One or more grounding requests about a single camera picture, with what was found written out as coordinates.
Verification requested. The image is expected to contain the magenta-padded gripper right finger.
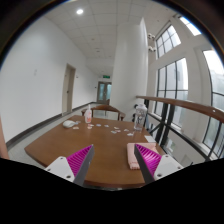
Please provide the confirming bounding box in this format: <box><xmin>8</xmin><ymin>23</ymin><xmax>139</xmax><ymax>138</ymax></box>
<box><xmin>133</xmin><ymin>143</ymin><xmax>185</xmax><ymax>186</ymax></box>

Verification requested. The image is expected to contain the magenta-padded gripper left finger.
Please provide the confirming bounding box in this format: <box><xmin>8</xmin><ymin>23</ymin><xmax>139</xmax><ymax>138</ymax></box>
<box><xmin>44</xmin><ymin>143</ymin><xmax>96</xmax><ymax>188</ymax></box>

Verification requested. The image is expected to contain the pink towel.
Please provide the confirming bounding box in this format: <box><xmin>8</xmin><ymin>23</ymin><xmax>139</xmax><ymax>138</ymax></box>
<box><xmin>126</xmin><ymin>142</ymin><xmax>158</xmax><ymax>171</ymax></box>

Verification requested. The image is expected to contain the white paper card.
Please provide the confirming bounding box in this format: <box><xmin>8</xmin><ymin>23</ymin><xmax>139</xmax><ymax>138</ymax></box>
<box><xmin>143</xmin><ymin>134</ymin><xmax>157</xmax><ymax>144</ymax></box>

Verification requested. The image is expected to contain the clear plastic water bottle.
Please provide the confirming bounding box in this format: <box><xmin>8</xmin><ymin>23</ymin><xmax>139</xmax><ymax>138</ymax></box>
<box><xmin>133</xmin><ymin>103</ymin><xmax>148</xmax><ymax>132</ymax></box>

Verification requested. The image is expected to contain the hand sanitizer pump bottle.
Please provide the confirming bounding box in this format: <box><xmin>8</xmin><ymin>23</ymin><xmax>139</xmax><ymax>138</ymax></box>
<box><xmin>84</xmin><ymin>104</ymin><xmax>93</xmax><ymax>124</ymax></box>

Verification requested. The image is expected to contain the wooden handrail with black posts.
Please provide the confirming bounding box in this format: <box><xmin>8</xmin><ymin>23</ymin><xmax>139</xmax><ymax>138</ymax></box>
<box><xmin>133</xmin><ymin>95</ymin><xmax>224</xmax><ymax>163</ymax></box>

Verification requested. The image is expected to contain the wooden chair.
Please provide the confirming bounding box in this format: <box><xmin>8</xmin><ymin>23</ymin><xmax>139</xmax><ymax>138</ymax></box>
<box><xmin>80</xmin><ymin>104</ymin><xmax>127</xmax><ymax>122</ymax></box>

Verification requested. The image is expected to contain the beige single door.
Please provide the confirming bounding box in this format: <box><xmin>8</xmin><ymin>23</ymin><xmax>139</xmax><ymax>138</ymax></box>
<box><xmin>61</xmin><ymin>63</ymin><xmax>77</xmax><ymax>115</ymax></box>

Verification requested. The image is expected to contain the glass double door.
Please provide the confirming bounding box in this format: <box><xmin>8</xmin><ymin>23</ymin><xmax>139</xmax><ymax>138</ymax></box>
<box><xmin>96</xmin><ymin>81</ymin><xmax>113</xmax><ymax>104</ymax></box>

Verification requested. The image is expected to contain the tall gridded window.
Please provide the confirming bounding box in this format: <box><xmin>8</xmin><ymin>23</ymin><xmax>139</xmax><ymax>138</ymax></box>
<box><xmin>154</xmin><ymin>57</ymin><xmax>189</xmax><ymax>128</ymax></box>

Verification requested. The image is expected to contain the wide side window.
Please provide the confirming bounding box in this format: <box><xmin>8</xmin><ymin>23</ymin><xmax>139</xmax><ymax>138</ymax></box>
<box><xmin>202</xmin><ymin>49</ymin><xmax>224</xmax><ymax>158</ymax></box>

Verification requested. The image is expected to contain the arched upper window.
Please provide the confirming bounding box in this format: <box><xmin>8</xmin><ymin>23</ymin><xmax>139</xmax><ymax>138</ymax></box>
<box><xmin>155</xmin><ymin>23</ymin><xmax>182</xmax><ymax>58</ymax></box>

